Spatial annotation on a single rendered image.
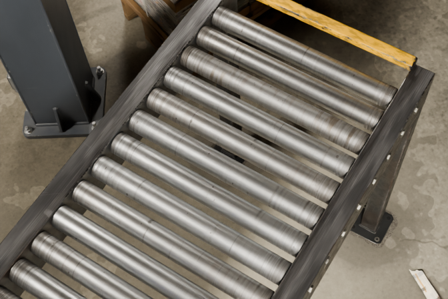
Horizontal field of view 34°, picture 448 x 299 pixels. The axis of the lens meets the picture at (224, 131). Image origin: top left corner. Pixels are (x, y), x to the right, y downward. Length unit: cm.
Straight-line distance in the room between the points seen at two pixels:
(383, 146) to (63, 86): 114
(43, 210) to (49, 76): 85
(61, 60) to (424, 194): 118
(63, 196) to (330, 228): 53
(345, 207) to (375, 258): 84
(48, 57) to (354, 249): 107
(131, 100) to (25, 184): 95
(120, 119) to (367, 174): 52
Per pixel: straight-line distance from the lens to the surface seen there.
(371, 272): 227
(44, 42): 215
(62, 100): 240
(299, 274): 140
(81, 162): 154
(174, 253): 143
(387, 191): 205
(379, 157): 151
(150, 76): 161
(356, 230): 231
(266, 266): 141
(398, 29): 272
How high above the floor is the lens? 213
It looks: 60 degrees down
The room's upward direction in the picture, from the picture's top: 5 degrees counter-clockwise
